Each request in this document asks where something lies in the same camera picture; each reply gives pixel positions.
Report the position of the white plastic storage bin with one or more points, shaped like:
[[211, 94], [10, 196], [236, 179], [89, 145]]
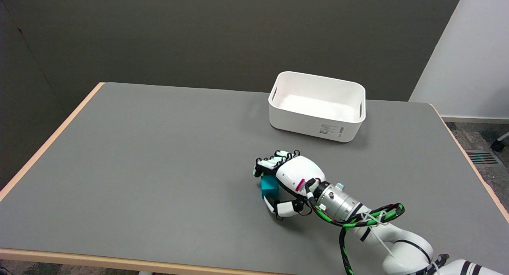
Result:
[[318, 106]]

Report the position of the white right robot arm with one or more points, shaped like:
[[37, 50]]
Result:
[[381, 235]]

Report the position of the floor vent grille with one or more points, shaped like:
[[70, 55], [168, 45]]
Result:
[[482, 158]]

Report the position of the blue wooden cube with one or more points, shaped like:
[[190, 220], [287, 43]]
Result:
[[268, 186]]

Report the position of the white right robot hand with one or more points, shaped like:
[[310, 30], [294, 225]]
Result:
[[292, 179]]

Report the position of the black chair caster wheel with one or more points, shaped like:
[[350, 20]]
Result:
[[498, 145]]

